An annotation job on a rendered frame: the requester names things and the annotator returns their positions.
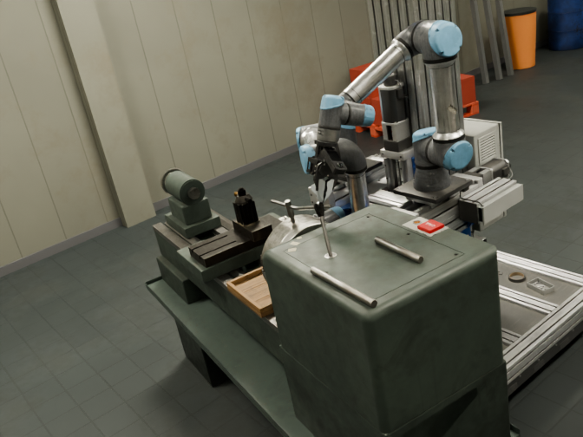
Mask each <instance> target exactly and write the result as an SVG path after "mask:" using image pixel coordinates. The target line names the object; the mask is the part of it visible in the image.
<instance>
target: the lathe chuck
mask: <svg viewBox="0 0 583 437"><path fill-rule="evenodd" d="M294 218H295V220H297V221H298V222H297V223H295V224H293V225H290V224H289V223H290V222H291V218H288V219H286V220H284V221H283V222H281V223H280V224H279V225H278V226H277V227H276V228H275V229H274V230H273V231H272V232H271V234H270V235H269V237H268V239H267V240H266V241H265V245H264V248H263V251H262V255H261V260H263V256H264V253H265V252H266V251H267V250H269V249H271V248H273V247H275V246H277V245H280V244H281V243H282V241H283V240H284V238H285V237H286V236H287V235H288V234H289V233H290V232H291V231H292V230H294V229H295V228H296V227H298V226H300V225H302V224H304V223H307V222H310V221H320V218H316V217H313V216H311V215H308V214H300V215H296V216H294Z"/></svg>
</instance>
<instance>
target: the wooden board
mask: <svg viewBox="0 0 583 437"><path fill-rule="evenodd" d="M262 269H263V266H262V267H260V268H258V269H256V270H254V271H250V272H248V273H246V274H245V275H242V276H240V277H236V278H234V279H233V280H231V281H228V282H226V285H227V289H228V290H229V291H230V292H231V293H232V294H233V295H234V296H236V297H237V298H238V299H239V300H240V301H241V302H243V303H244V304H245V305H246V306H248V307H249V308H250V309H251V310H253V311H254V312H255V313H256V314H258V315H259V316H260V317H261V318H262V317H264V316H268V315H270V314H271V313H273V312H274V311H273V307H272V300H271V296H270V292H269V289H268V284H267V282H266V281H265V279H264V276H263V273H262Z"/></svg>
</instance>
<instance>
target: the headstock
mask: <svg viewBox="0 0 583 437"><path fill-rule="evenodd" d="M416 218H418V217H417V216H414V215H411V214H408V213H406V212H401V211H398V210H396V209H392V208H389V207H387V206H384V205H378V204H374V205H370V206H368V207H366V208H364V209H362V210H360V211H357V212H354V213H352V214H350V215H348V216H345V217H343V218H340V219H338V220H336V221H333V222H331V223H329V224H327V225H325V227H326V231H327V234H328V238H329V241H330V246H331V252H334V253H336V254H337V255H336V256H335V257H334V258H326V257H325V255H326V254H327V253H328V251H327V247H326V243H325V240H324V233H323V229H322V227H319V228H317V229H316V230H313V231H311V232H307V233H306V234H304V235H301V236H299V237H302V238H300V239H297V238H294V239H292V240H289V241H287V242H285V243H283V244H281V245H277V246H275V247H273V248H271V249H269V250H267V251H266V252H265V253H264V256H263V265H264V270H265V276H266V281H267V284H268V289H269V292H270V296H271V300H272V307H273V311H274V315H275V319H276V323H277V327H278V334H279V338H280V341H281V346H282V348H283V349H284V350H285V351H286V352H287V353H289V354H290V355H291V356H292V357H293V358H295V359H296V360H297V361H298V362H299V363H301V364H302V365H303V366H304V367H305V368H306V369H308V370H309V371H310V372H311V373H312V374H314V375H315V376H316V377H317V378H318V379H319V380H320V381H321V382H322V383H323V384H325V385H326V386H327V387H328V388H329V389H331V390H332V391H333V392H334V393H335V394H336V395H338V396H339V397H340V398H341V399H342V400H344V401H345V402H346V403H347V404H348V405H350V406H351V407H352V408H353V409H354V410H356V411H357V412H358V413H359V414H360V415H362V416H363V417H364V418H365V419H366V420H367V421H368V422H369V423H370V424H371V425H372V426H373V427H375V428H376V429H377V430H378V431H380V432H381V433H390V432H392V431H394V430H395V429H397V428H399V427H400V426H401V425H403V424H405V423H406V422H408V421H410V420H412V419H413V418H415V417H416V416H418V415H419V414H421V413H422V412H424V411H426V410H427V409H429V408H431V407H433V406H434V405H435V404H436V403H438V402H440V401H442V400H443V399H445V398H447V397H448V396H450V395H452V394H453V393H454V392H456V391H457V390H459V389H461V388H463V387H465V386H466V385H468V384H469V383H471V382H472V381H474V380H475V379H477V378H479V377H480V376H482V375H484V374H486V373H487V372H488V371H489V370H491V369H493V368H495V367H496V366H498V365H500V364H501V363H502V362H503V347H502V333H501V306H500V291H499V277H498V262H497V249H496V247H495V246H494V245H492V244H489V243H487V242H484V241H481V240H480V239H477V238H473V237H470V236H468V235H466V234H463V233H461V232H457V231H455V230H452V229H450V228H448V229H446V230H444V231H442V232H439V233H437V234H436V235H434V236H431V237H429V236H427V235H425V234H422V233H420V232H417V231H414V230H412V229H410V228H408V227H406V226H403V224H405V223H407V222H410V221H411V220H413V219H416ZM299 237H298V238H299ZM376 237H380V238H384V239H386V240H388V241H390V242H392V243H394V244H396V245H399V246H402V247H403V248H405V249H407V250H409V251H413V252H414V253H416V254H418V255H420V256H423V262H422V263H420V264H419V263H417V262H415V261H413V260H411V259H409V258H406V257H405V256H403V255H400V254H398V253H396V252H394V251H392V250H390V249H388V248H386V247H383V246H381V245H379V244H377V243H375V238H376ZM291 242H298V243H300V244H298V245H290V243H291ZM291 248H297V249H296V251H290V252H288V249H291ZM313 266H315V267H317V268H319V269H320V270H321V271H324V272H326V273H328V274H329V275H331V276H333V277H335V278H337V279H338V280H340V281H342V282H344V283H346V284H348V285H349V286H351V287H353V288H355V289H357V290H359V291H361V292H363V293H364V294H366V295H367V296H369V297H372V298H374V299H375V300H377V306H376V307H375V308H371V307H370V306H369V305H367V304H365V303H363V302H361V301H359V300H357V299H356V298H354V297H352V296H351V295H349V294H347V293H345V292H344V291H342V290H340V289H339V288H337V287H335V286H333V285H331V284H329V283H327V282H325V281H324V280H323V279H321V278H319V277H317V276H315V275H313V274H312V273H311V272H310V270H311V267H313Z"/></svg>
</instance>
